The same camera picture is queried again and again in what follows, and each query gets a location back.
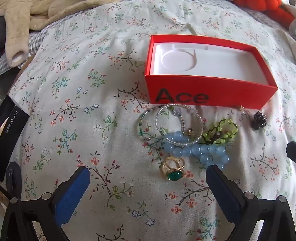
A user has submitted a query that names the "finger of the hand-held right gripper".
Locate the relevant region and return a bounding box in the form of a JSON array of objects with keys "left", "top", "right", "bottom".
[{"left": 286, "top": 141, "right": 296, "bottom": 164}]

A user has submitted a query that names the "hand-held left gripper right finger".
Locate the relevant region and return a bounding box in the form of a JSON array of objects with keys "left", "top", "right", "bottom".
[{"left": 205, "top": 164, "right": 296, "bottom": 241}]

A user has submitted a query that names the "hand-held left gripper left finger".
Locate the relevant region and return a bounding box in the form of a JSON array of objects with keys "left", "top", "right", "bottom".
[{"left": 5, "top": 166, "right": 90, "bottom": 241}]

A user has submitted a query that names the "black hair claw clip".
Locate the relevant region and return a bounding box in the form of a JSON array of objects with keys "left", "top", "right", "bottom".
[{"left": 252, "top": 111, "right": 266, "bottom": 130}]

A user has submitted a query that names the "gold ring with green stone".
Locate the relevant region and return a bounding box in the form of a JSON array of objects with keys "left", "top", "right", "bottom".
[{"left": 161, "top": 156, "right": 185, "bottom": 181}]

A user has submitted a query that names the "yellow-green bead black cord bracelet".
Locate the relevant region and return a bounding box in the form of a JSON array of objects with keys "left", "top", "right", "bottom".
[{"left": 201, "top": 118, "right": 238, "bottom": 145}]

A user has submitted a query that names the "blue round bead bracelet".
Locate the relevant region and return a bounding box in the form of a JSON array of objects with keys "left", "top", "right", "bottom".
[{"left": 163, "top": 131, "right": 232, "bottom": 171}]

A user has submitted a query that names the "red cardboard box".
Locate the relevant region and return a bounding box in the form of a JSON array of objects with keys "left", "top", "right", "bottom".
[{"left": 144, "top": 35, "right": 278, "bottom": 109}]

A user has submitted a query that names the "clear beaded flower bracelet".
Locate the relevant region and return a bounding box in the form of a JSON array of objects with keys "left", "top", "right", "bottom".
[{"left": 155, "top": 103, "right": 205, "bottom": 146}]

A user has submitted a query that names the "black cardboard box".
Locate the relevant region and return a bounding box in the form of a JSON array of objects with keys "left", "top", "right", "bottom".
[{"left": 0, "top": 95, "right": 30, "bottom": 182}]

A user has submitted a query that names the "floral bed sheet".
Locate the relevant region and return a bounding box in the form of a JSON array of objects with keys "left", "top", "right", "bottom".
[{"left": 9, "top": 0, "right": 296, "bottom": 241}]

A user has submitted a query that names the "grey crumpled cloth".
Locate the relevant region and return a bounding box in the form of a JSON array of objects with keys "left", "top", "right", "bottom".
[{"left": 281, "top": 0, "right": 296, "bottom": 40}]

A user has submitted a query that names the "orange plush toy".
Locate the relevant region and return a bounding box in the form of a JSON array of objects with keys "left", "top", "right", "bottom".
[{"left": 232, "top": 0, "right": 295, "bottom": 30}]

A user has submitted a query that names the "grey checkered blanket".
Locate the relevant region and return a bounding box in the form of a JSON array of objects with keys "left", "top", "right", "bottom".
[{"left": 0, "top": 29, "right": 52, "bottom": 75}]

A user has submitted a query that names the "beige fleece garment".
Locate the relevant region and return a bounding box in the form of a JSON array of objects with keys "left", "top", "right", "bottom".
[{"left": 0, "top": 0, "right": 130, "bottom": 68}]

